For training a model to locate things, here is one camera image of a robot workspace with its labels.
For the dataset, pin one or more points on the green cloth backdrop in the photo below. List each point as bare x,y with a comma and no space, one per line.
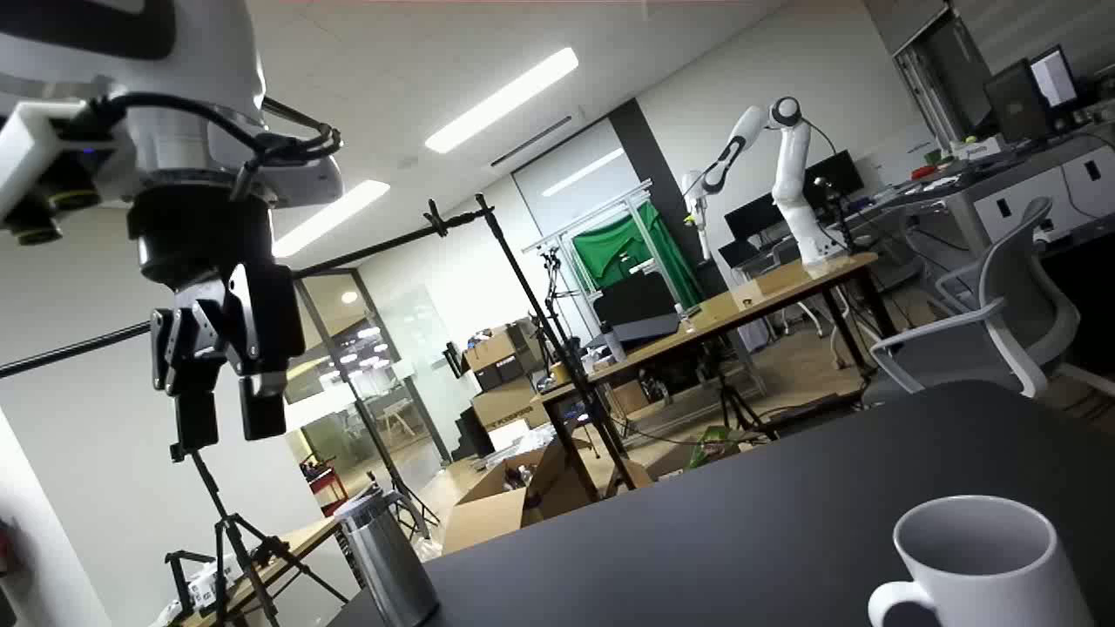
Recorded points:
631,249

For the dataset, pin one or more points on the steel flask with grey lid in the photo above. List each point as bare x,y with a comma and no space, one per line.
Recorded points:
386,563

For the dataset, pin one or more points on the white drawer cabinet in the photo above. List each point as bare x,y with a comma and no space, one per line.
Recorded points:
1048,193

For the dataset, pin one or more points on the black angled frame pole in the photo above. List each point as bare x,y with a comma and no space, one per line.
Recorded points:
544,327

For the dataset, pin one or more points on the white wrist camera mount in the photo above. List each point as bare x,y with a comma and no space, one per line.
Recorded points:
41,162

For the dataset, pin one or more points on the black box on wooden table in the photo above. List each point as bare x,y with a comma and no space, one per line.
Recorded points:
635,309

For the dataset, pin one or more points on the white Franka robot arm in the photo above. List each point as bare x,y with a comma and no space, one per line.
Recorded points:
177,71

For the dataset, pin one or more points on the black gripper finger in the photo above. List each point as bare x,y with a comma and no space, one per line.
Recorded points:
261,405
195,414

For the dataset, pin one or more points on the short ceiling light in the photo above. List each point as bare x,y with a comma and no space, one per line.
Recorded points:
331,219

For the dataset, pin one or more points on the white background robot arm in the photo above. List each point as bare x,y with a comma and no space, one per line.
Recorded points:
792,177

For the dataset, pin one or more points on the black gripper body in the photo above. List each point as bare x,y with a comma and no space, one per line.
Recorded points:
195,240

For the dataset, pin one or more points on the open cardboard box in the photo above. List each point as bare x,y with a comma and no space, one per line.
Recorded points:
491,506

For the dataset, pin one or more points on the long ceiling light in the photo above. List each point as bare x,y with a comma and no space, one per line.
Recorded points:
502,100

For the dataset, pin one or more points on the black monitor beside robot base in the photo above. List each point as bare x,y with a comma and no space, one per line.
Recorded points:
835,179

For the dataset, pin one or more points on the long wooden table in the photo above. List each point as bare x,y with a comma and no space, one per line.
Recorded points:
720,315

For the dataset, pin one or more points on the lit computer monitor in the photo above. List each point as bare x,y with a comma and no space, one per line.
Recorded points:
1054,79

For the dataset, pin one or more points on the black camera tripod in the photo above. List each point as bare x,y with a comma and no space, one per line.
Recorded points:
230,545

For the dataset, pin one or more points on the white ceramic mug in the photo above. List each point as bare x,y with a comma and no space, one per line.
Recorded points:
986,569

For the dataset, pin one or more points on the grey office chair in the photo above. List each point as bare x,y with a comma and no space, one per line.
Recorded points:
997,315

